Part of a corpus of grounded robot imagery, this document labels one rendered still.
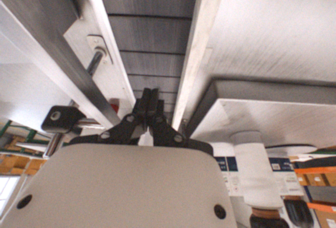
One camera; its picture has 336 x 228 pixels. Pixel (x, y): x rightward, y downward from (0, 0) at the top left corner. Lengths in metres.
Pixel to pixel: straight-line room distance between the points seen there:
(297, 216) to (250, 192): 0.42
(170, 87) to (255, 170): 0.32
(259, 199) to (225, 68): 0.32
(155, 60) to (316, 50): 0.26
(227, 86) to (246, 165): 0.24
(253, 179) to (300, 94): 0.23
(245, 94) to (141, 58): 0.20
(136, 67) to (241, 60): 0.18
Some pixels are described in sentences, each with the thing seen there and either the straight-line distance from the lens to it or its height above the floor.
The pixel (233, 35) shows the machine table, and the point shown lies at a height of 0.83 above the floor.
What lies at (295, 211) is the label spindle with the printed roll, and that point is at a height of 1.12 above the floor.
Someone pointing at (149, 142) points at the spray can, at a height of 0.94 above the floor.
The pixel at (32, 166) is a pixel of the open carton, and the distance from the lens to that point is 5.01.
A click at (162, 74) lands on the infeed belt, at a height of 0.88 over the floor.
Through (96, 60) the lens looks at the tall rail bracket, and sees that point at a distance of 0.22.
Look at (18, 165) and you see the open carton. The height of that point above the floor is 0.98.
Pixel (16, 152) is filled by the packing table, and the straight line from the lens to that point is 4.21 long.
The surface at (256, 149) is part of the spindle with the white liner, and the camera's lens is 0.43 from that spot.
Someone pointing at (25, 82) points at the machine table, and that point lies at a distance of 0.44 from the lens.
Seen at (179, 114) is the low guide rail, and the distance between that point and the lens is 0.20.
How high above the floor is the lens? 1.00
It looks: 32 degrees down
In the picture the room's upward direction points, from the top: 178 degrees counter-clockwise
